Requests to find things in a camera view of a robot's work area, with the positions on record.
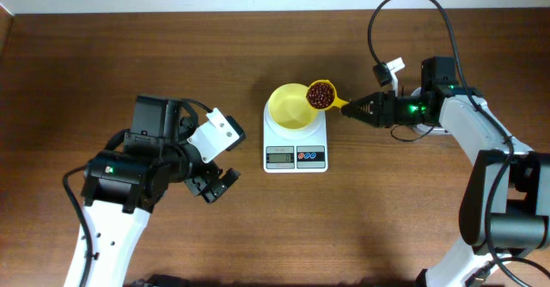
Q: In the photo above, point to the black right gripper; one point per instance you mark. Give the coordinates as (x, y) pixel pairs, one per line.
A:
(382, 109)

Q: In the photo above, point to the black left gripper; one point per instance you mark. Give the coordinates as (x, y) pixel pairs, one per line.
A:
(205, 186)

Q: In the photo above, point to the yellow plastic measuring scoop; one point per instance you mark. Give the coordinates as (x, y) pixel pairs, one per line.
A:
(322, 95)

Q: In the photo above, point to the white digital kitchen scale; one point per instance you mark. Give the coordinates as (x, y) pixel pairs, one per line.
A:
(295, 151)

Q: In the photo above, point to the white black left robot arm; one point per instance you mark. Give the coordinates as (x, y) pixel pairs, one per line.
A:
(165, 145)

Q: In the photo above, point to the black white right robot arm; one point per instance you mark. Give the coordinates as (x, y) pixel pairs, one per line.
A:
(504, 213)

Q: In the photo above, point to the yellow plastic bowl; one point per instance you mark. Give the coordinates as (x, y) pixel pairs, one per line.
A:
(289, 108)

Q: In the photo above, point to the clear plastic food container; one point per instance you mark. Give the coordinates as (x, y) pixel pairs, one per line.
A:
(421, 129)

